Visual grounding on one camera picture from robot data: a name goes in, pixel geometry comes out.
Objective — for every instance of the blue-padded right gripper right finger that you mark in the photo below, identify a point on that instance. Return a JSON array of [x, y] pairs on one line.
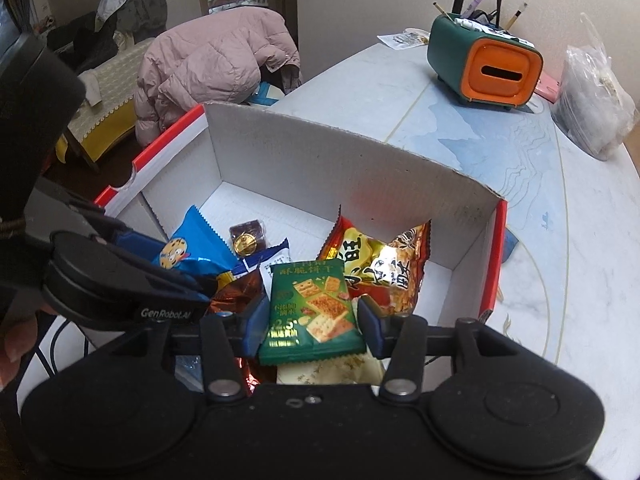
[[402, 341]]

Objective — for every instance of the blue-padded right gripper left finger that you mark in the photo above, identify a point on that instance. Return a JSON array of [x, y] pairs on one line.
[[226, 337]]

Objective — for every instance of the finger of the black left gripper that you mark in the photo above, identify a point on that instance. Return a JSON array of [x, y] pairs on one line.
[[103, 287]]

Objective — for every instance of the cream snack packet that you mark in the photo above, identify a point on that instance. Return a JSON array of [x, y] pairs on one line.
[[345, 370]]

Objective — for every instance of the red yellow rice cracker bag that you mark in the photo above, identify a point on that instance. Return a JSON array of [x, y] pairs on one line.
[[390, 273]]

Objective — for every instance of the green cracker packet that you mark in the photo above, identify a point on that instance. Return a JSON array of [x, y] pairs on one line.
[[311, 314]]

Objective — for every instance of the blue cookie snack packet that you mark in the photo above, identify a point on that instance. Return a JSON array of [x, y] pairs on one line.
[[196, 248]]

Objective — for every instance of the red white cardboard box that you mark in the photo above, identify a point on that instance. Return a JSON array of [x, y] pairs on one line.
[[239, 163]]

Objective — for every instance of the yellow snack packet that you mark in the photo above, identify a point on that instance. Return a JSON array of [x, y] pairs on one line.
[[224, 279]]

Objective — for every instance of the person's left hand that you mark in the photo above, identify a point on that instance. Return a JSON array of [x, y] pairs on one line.
[[15, 343]]

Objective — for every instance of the red foil snack packet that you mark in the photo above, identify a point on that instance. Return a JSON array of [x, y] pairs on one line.
[[235, 297]]

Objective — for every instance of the white blue snack packet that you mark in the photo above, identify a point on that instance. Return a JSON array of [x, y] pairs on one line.
[[264, 261]]

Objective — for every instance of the brown gold chocolate candy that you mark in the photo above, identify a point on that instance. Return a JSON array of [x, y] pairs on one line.
[[247, 238]]

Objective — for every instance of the pink puffer jacket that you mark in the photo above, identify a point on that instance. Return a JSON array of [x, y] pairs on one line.
[[223, 57]]

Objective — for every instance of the orange green tissue box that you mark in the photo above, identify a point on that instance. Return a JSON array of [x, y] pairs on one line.
[[483, 64]]

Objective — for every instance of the pink notebook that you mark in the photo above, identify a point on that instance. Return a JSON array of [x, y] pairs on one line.
[[547, 87]]

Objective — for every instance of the clear plastic bag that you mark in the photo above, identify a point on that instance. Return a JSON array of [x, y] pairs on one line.
[[592, 108]]

